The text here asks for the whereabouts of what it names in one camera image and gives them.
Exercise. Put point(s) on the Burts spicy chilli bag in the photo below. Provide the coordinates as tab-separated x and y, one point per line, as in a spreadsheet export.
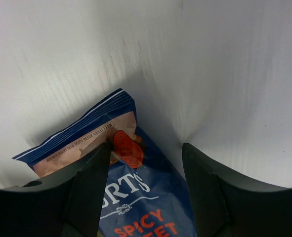
144	196

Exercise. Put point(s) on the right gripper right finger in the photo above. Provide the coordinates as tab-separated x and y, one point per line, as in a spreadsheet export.
226	203

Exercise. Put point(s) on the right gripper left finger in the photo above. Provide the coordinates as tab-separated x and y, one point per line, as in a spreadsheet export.
66	203

